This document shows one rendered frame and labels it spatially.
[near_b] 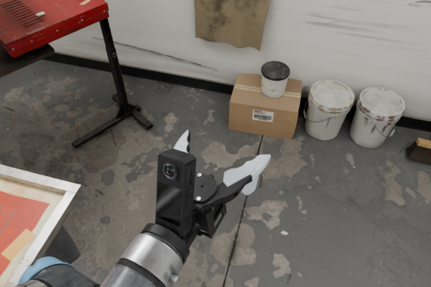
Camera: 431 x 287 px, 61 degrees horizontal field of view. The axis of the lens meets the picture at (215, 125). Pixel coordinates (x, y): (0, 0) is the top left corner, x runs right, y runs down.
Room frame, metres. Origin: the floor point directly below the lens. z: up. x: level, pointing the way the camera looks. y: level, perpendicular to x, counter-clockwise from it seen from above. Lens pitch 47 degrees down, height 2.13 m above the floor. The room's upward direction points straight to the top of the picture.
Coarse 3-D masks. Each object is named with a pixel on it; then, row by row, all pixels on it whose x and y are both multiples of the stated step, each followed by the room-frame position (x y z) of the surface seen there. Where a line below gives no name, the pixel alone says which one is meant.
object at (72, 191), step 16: (0, 176) 0.82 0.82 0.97; (16, 176) 0.81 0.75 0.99; (32, 176) 0.81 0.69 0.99; (64, 192) 0.75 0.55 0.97; (80, 192) 0.75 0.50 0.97; (64, 208) 0.67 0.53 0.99; (48, 224) 0.61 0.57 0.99; (48, 240) 0.56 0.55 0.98; (32, 256) 0.50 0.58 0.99; (16, 272) 0.45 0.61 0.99
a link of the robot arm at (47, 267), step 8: (48, 256) 0.24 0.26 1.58; (40, 264) 0.22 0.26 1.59; (48, 264) 0.22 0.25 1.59; (56, 264) 0.23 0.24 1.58; (64, 264) 0.23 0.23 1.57; (24, 272) 0.21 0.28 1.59; (32, 272) 0.21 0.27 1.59; (40, 272) 0.21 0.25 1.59; (48, 272) 0.21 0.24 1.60; (56, 272) 0.21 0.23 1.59; (64, 272) 0.21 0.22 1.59; (72, 272) 0.22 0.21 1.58; (80, 272) 0.22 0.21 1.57; (24, 280) 0.20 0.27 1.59; (32, 280) 0.19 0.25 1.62; (40, 280) 0.19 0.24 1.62; (48, 280) 0.19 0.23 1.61; (56, 280) 0.20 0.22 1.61; (64, 280) 0.20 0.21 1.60; (72, 280) 0.20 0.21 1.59; (80, 280) 0.20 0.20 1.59; (88, 280) 0.21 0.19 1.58
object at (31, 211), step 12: (0, 192) 0.76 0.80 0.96; (0, 204) 0.71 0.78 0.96; (12, 204) 0.71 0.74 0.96; (24, 204) 0.71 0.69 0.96; (36, 204) 0.71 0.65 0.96; (48, 204) 0.71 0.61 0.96; (24, 216) 0.66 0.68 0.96; (36, 216) 0.66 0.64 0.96; (12, 228) 0.61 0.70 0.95; (24, 228) 0.61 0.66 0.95; (0, 240) 0.57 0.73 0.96; (12, 240) 0.57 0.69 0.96
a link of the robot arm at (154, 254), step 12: (144, 240) 0.21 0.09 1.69; (156, 240) 0.21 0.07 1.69; (132, 252) 0.20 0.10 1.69; (144, 252) 0.20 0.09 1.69; (156, 252) 0.20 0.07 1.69; (168, 252) 0.20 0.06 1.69; (144, 264) 0.18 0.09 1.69; (156, 264) 0.18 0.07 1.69; (168, 264) 0.19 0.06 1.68; (180, 264) 0.19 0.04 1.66; (156, 276) 0.17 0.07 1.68; (168, 276) 0.18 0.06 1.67
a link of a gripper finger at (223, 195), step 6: (240, 180) 0.31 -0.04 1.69; (246, 180) 0.31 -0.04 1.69; (222, 186) 0.30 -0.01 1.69; (228, 186) 0.30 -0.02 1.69; (234, 186) 0.30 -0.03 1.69; (240, 186) 0.29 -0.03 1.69; (216, 192) 0.29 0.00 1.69; (222, 192) 0.29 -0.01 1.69; (228, 192) 0.29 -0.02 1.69; (234, 192) 0.29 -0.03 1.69; (210, 198) 0.28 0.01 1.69; (216, 198) 0.28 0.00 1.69; (222, 198) 0.28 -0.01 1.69; (228, 198) 0.28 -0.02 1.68; (234, 198) 0.28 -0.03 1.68
